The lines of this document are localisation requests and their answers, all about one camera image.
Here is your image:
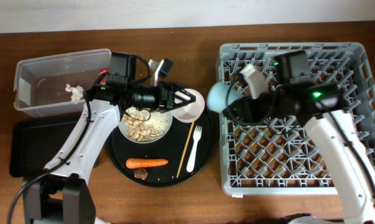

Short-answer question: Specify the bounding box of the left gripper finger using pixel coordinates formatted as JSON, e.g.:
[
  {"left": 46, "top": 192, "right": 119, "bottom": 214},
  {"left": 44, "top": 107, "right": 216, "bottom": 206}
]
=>
[
  {"left": 172, "top": 84, "right": 196, "bottom": 101},
  {"left": 162, "top": 100, "right": 195, "bottom": 113}
]

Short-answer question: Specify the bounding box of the pink bowl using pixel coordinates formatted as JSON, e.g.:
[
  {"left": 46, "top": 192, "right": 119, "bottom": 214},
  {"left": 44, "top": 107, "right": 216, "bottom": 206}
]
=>
[{"left": 170, "top": 88, "right": 205, "bottom": 123}]

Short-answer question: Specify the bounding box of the red snack wrapper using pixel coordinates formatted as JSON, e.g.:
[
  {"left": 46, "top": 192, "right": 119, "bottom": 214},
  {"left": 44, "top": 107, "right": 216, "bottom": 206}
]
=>
[{"left": 99, "top": 68, "right": 109, "bottom": 85}]

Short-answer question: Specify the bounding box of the blue cup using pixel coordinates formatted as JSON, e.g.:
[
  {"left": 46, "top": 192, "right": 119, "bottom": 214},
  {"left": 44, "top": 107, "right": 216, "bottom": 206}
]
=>
[{"left": 206, "top": 82, "right": 244, "bottom": 113}]

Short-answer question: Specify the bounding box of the white tissue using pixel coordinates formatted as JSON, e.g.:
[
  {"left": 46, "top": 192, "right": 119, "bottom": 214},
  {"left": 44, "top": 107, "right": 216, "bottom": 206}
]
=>
[{"left": 65, "top": 83, "right": 84, "bottom": 101}]

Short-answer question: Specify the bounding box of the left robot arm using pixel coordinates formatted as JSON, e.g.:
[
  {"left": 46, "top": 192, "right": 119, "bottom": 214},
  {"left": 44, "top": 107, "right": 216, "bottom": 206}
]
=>
[{"left": 17, "top": 73, "right": 196, "bottom": 223}]

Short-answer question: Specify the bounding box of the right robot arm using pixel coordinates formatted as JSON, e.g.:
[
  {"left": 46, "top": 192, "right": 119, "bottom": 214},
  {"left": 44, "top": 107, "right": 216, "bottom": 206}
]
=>
[{"left": 221, "top": 83, "right": 375, "bottom": 223}]

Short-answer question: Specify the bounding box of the grey dishwasher rack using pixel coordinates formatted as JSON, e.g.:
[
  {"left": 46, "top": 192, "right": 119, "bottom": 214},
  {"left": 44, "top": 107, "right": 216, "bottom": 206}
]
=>
[{"left": 216, "top": 42, "right": 375, "bottom": 196}]

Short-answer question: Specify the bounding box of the clear plastic waste bin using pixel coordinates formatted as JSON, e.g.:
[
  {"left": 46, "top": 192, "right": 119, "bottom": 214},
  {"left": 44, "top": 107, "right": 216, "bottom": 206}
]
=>
[{"left": 14, "top": 49, "right": 111, "bottom": 118}]

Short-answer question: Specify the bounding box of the wooden chopstick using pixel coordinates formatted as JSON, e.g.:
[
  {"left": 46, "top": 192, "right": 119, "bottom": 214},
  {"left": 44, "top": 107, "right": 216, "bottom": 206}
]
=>
[{"left": 176, "top": 121, "right": 195, "bottom": 179}]

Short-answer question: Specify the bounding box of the white plastic fork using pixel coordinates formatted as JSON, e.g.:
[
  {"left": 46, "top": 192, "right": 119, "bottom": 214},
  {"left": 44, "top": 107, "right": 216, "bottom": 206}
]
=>
[{"left": 186, "top": 126, "right": 202, "bottom": 172}]

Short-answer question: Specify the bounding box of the grey plate with rice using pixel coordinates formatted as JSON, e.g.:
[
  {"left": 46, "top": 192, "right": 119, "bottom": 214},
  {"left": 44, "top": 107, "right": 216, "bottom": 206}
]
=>
[{"left": 118, "top": 107, "right": 173, "bottom": 144}]

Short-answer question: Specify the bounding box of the round black serving tray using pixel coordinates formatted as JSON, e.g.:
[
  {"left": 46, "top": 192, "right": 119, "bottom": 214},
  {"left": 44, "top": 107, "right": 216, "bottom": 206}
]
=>
[{"left": 106, "top": 109, "right": 216, "bottom": 187}]

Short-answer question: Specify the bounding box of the orange carrot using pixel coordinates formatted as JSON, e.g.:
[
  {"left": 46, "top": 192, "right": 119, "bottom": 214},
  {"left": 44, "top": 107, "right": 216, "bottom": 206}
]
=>
[{"left": 126, "top": 158, "right": 169, "bottom": 169}]

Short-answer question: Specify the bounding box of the brown food scrap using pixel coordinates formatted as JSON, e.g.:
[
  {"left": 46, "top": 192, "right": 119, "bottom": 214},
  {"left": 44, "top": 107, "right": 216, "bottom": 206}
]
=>
[{"left": 134, "top": 168, "right": 149, "bottom": 180}]

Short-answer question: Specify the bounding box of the black rectangular tray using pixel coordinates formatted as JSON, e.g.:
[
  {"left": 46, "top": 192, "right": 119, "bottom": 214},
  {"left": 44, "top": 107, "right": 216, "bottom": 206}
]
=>
[{"left": 9, "top": 115, "right": 79, "bottom": 178}]

